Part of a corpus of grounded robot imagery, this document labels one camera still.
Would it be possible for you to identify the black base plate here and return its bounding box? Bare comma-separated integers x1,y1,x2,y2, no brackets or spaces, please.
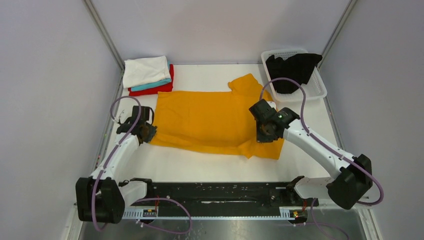
125,176,320,218

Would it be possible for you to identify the white slotted cable duct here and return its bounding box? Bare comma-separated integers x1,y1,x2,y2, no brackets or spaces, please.
121,207,308,223

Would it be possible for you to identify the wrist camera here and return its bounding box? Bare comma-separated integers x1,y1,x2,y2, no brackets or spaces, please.
249,99,277,123
116,106,155,135

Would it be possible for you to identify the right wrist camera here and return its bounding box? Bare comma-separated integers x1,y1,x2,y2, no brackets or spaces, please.
249,99,277,123

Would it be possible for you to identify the white folded t shirt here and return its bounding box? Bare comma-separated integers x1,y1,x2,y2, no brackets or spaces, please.
122,55,171,88

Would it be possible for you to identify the white plastic basket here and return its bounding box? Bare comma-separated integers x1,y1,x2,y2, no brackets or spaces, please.
260,48,328,103

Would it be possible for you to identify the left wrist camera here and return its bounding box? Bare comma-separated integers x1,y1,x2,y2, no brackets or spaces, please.
116,106,155,135

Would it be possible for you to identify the teal folded t shirt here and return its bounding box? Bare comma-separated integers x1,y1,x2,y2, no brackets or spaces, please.
128,61,174,92

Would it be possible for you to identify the right aluminium frame post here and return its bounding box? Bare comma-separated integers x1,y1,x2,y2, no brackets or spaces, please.
317,0,358,70

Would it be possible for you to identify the red folded t shirt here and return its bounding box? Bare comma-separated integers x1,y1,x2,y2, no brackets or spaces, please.
128,63,175,97

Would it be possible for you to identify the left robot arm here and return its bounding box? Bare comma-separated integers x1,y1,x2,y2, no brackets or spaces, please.
75,119,157,224

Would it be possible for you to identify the black t shirt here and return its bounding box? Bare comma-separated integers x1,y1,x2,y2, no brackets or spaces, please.
265,53,323,85

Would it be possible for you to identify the yellow t shirt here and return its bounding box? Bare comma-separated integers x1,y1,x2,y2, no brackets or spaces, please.
150,73,284,160

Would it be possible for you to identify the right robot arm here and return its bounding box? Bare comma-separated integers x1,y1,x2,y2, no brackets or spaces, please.
251,108,375,210

